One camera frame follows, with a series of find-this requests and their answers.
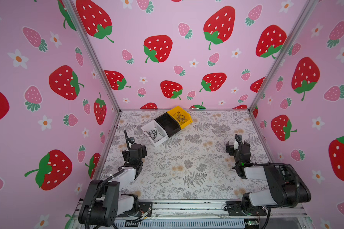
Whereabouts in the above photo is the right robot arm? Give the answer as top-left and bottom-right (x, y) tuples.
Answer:
(224, 135), (312, 215)

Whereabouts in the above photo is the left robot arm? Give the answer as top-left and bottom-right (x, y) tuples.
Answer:
(78, 130), (147, 229)

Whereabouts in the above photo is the white plastic bin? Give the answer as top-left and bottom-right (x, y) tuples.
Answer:
(141, 120), (168, 147)

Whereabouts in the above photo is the black plastic bin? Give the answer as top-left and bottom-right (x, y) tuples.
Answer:
(155, 113), (181, 138)

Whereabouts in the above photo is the yellow plastic bin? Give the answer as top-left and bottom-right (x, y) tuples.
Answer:
(167, 106), (193, 129)

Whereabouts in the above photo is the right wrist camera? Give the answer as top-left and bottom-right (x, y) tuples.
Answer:
(234, 140), (242, 150)

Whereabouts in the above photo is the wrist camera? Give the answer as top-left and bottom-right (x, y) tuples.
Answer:
(128, 137), (135, 144)
(234, 140), (242, 150)

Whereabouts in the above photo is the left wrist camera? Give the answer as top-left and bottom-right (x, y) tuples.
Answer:
(128, 137), (135, 144)

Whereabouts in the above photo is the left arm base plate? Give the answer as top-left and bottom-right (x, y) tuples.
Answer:
(131, 201), (153, 218)

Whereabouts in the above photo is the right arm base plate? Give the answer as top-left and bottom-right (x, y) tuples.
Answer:
(223, 201), (267, 216)

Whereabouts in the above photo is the aluminium frame rail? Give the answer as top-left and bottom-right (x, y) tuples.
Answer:
(111, 199), (315, 229)

